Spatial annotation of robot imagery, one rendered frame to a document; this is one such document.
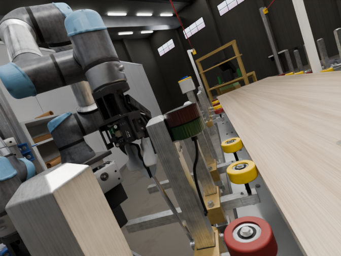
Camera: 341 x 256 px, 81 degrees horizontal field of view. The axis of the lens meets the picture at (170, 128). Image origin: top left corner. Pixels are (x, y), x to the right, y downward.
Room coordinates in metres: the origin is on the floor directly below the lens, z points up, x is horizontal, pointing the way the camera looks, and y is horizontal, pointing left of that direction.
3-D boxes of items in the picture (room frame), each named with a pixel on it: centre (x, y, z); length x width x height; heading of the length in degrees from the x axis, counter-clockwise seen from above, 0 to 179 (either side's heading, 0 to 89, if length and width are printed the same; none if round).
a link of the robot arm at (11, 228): (0.41, 0.38, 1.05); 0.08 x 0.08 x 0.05
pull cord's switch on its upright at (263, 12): (2.81, -1.75, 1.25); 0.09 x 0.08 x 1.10; 166
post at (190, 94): (1.10, -0.17, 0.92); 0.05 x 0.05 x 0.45; 76
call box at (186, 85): (1.10, -0.17, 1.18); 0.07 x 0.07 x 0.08; 76
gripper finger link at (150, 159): (0.42, 0.07, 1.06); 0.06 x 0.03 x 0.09; 165
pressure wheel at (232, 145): (0.78, -0.20, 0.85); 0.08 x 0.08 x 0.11
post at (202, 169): (0.61, -0.04, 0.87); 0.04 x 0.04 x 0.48; 76
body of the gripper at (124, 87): (0.42, 0.09, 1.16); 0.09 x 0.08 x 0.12; 165
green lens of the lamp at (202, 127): (0.35, -0.03, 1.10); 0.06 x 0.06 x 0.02
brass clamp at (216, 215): (0.58, -0.04, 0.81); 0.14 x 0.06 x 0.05; 166
